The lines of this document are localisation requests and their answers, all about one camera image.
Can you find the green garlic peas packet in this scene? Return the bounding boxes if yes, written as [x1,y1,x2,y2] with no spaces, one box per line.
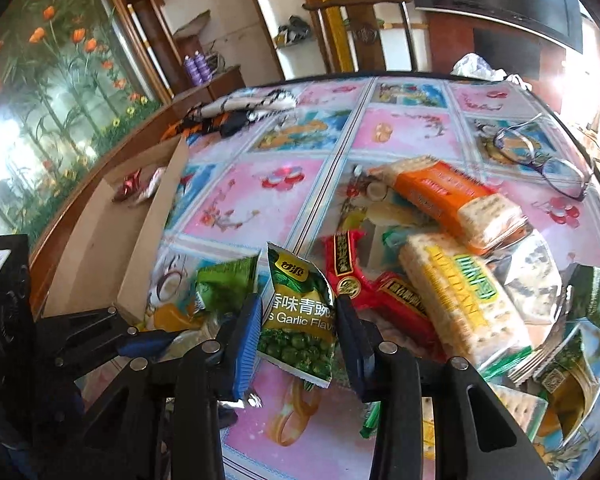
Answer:
[258,243,337,388]

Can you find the dark red snack packet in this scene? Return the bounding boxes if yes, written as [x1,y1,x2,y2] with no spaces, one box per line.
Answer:
[112,169,142,203]

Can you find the brown cardboard box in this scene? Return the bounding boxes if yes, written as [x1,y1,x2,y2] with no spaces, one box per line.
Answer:
[42,138,188,324]

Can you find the yellow cracker package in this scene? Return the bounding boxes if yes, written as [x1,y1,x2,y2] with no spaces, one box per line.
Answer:
[398,231,531,374]

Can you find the red snack bar packet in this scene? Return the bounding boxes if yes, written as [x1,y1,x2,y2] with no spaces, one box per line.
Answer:
[323,230,375,310]
[373,271,446,362]

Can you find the green yellow snack packet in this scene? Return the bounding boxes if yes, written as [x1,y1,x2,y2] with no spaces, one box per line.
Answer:
[532,323,600,446]

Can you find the silver foil snack packet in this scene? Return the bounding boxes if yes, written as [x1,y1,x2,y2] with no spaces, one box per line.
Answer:
[486,229,562,349]

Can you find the red white candy packet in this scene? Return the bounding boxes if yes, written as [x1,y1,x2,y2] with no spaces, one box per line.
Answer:
[132,167,166,206]

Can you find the orange cracker package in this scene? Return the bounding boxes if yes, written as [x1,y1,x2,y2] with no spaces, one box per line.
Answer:
[368,155,527,256]

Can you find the colourful fruit print tablecloth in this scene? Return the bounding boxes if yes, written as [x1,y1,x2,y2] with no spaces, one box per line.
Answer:
[138,77,600,479]

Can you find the flower mural panel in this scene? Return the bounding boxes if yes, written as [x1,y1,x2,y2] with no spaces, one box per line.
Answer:
[0,0,161,244]

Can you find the purple framed eyeglasses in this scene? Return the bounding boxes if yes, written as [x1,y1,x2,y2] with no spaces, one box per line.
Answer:
[492,114,592,202]

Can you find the orange black white cloth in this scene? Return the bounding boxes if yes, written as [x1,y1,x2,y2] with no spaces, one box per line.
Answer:
[160,89,298,142]

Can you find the left purple bottle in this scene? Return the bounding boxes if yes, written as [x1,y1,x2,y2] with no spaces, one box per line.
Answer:
[183,55,204,87]

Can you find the purple bottle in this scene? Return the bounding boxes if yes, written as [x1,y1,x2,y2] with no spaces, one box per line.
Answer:
[194,51,212,82]
[183,55,204,87]

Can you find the right purple bottle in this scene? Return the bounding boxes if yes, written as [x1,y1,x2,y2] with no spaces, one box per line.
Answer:
[194,51,212,82]

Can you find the white plastic bag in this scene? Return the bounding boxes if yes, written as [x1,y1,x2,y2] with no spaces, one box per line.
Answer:
[451,52,533,91]

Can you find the black yellow item on shelf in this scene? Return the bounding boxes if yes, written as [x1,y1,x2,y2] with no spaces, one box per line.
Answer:
[274,15,312,49]

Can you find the wooden chair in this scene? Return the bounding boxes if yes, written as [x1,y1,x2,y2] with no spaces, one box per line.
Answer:
[302,0,418,74]

